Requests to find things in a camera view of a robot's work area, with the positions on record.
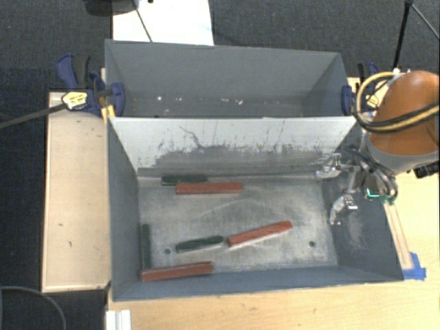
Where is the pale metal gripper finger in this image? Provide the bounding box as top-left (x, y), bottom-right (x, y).
top-left (314, 152), bottom-right (345, 180)
top-left (329, 195), bottom-right (359, 226)

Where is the red-brown flat block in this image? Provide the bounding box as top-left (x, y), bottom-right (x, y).
top-left (175, 181), bottom-right (244, 196)
top-left (225, 220), bottom-right (294, 248)
top-left (140, 261), bottom-right (215, 283)

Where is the grey metal bin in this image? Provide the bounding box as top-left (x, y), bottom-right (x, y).
top-left (103, 38), bottom-right (406, 303)

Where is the dark green flat block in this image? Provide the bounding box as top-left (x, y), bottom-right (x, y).
top-left (160, 173), bottom-right (209, 186)
top-left (175, 234), bottom-right (226, 254)
top-left (140, 223), bottom-right (153, 271)

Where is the pale wood flat board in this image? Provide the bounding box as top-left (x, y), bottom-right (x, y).
top-left (41, 91), bottom-right (111, 294)

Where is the black cylinder on white bracket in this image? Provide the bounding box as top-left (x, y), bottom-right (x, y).
top-left (413, 161), bottom-right (440, 179)

